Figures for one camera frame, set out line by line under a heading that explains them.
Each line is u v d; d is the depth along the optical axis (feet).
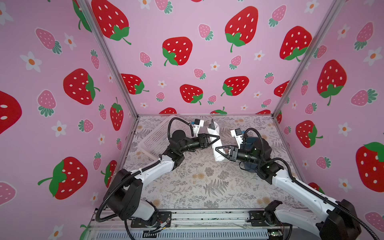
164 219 2.40
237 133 2.13
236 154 2.01
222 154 2.17
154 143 3.32
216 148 2.21
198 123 2.25
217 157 2.19
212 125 2.28
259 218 2.40
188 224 2.40
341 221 1.28
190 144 2.13
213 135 2.25
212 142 2.20
